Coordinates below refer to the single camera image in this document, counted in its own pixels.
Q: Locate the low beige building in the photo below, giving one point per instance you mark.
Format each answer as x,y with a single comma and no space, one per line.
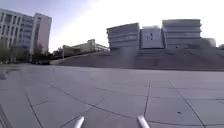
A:
83,47

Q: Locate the grey sloped embankment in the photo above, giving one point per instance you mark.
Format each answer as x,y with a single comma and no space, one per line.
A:
150,59

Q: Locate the robot's own part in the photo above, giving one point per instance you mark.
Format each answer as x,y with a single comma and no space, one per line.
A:
79,122
143,122

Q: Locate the grey striped building complex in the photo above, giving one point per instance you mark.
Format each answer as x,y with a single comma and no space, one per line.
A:
181,33

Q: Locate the row of trees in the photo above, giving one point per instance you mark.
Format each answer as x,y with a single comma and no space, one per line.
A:
16,53

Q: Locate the tall pale building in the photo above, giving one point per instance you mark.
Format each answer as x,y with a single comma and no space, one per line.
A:
20,30

